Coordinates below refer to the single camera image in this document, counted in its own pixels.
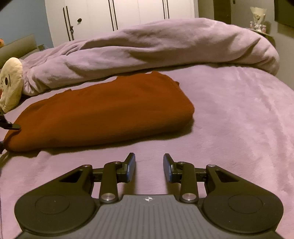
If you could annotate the orange plush toy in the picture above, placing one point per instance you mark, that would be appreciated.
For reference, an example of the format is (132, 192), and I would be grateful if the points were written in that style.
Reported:
(1, 42)

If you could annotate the small dark wall plug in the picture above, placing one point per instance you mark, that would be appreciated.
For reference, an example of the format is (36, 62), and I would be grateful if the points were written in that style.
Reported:
(41, 47)

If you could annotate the white wardrobe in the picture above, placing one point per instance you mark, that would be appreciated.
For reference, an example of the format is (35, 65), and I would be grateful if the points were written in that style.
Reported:
(119, 16)

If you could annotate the brown button cardigan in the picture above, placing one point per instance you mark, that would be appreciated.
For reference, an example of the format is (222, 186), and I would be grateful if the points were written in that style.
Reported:
(103, 110)

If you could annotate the wrapped gift on nightstand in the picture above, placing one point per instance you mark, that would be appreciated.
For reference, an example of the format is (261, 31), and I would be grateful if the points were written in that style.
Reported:
(257, 19)

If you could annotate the dark door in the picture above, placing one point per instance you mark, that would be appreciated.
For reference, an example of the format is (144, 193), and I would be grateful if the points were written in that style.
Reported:
(222, 10)

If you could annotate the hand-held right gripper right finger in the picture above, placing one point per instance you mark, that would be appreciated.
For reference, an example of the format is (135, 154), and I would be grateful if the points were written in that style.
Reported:
(165, 167)

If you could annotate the dark wall picture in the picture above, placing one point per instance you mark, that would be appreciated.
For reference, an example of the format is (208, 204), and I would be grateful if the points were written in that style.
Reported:
(284, 11)

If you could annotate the grey-green padded headboard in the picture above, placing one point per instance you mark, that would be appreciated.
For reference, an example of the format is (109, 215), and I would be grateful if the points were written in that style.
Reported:
(18, 47)

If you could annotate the bedside shelf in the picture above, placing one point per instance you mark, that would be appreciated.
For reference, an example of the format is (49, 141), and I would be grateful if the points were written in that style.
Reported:
(266, 36)

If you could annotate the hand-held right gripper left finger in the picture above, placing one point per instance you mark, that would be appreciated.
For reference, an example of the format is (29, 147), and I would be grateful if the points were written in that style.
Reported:
(131, 166)

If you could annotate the round cream face pillow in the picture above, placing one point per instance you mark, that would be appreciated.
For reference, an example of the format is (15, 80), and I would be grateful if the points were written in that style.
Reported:
(11, 82)

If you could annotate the rolled purple duvet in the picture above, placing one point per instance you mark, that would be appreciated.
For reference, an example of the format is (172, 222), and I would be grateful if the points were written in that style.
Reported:
(149, 46)

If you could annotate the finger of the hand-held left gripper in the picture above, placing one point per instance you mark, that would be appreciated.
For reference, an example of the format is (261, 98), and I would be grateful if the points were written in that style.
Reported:
(10, 125)

